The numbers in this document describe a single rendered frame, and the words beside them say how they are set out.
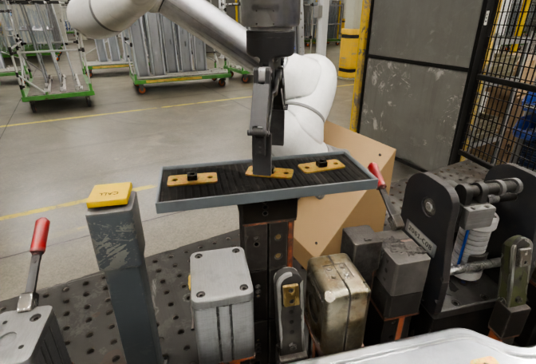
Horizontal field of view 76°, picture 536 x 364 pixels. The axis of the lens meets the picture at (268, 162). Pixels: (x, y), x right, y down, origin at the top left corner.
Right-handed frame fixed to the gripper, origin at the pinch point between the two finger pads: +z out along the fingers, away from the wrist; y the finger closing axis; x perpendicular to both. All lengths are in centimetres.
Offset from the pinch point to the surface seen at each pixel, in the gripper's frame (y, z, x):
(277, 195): 7.4, 4.4, 2.6
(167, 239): -122, 120, -94
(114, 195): 13.0, 4.1, -22.7
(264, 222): 5.2, 11.3, 0.0
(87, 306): -4, 51, -51
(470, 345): 16.8, 20.0, 31.9
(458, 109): -222, 45, 105
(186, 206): 13.2, 4.5, -10.5
